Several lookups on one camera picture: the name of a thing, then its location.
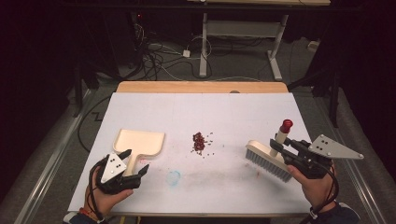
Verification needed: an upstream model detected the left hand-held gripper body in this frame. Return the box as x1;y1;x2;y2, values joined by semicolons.
94;152;143;196

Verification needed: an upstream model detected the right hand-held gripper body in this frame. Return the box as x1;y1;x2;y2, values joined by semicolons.
281;133;365;180

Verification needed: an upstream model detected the cream brush with red-tipped handle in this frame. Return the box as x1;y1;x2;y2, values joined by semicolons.
245;119;294;183

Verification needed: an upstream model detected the cream plastic dustpan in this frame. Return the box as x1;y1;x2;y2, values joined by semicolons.
112;128;166;177

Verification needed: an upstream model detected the pile of red and green beans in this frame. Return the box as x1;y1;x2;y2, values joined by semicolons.
190;131;215;158

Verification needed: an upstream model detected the person's left hand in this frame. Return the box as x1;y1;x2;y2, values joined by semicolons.
83;164;134;217

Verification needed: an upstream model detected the person's right hand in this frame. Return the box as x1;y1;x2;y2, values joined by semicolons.
286;164;337;210

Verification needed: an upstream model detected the black metal stand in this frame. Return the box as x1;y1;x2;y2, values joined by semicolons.
72;63;99;119
287;69;341;129

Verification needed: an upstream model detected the wooden table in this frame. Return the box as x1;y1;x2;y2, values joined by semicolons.
67;80;313;218

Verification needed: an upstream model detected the beige floor box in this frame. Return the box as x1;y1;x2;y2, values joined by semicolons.
307;39;321;53

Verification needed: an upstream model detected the metal floor rail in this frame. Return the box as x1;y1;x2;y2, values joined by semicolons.
312;94;389;224
12;89;96;224

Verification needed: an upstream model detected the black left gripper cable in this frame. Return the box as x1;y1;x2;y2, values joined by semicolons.
88;157;108;223

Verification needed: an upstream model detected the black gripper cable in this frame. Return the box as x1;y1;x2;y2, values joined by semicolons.
298;166;341;224
88;157;108;223

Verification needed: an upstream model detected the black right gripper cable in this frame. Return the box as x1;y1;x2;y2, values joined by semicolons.
298;166;341;224

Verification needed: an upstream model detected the orange bracelet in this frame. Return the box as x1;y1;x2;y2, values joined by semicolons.
78;207;98;221

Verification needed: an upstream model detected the black floor cable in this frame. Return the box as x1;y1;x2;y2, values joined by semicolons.
77;95;112;154

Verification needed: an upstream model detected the white floor cable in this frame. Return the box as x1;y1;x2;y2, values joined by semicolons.
148;36;263;83

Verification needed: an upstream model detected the bundle of black floor cables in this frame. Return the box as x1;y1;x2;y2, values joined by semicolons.
132;22;214;81

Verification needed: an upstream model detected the white metal desk frame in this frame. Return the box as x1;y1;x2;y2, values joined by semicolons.
186;0;332;82

